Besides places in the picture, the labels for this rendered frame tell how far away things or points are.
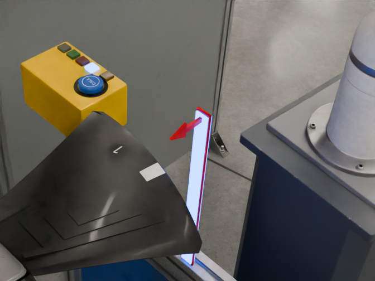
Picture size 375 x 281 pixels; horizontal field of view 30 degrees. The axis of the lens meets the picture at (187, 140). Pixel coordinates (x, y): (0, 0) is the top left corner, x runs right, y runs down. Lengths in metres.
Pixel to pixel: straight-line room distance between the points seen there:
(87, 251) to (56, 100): 0.42
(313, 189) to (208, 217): 1.17
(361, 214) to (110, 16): 0.91
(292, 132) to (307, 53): 1.84
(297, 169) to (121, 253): 0.52
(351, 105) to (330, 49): 1.97
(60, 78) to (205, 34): 1.08
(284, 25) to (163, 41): 1.30
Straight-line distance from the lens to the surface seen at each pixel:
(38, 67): 1.19
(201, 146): 0.96
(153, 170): 0.88
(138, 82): 2.05
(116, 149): 0.89
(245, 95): 2.83
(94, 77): 1.15
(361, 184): 1.23
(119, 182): 0.86
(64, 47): 1.22
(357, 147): 1.25
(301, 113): 1.34
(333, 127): 1.26
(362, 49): 1.14
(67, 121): 1.15
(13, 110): 1.76
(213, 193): 2.43
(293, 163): 1.25
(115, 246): 0.80
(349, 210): 1.20
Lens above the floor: 1.80
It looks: 44 degrees down
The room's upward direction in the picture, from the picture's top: 5 degrees clockwise
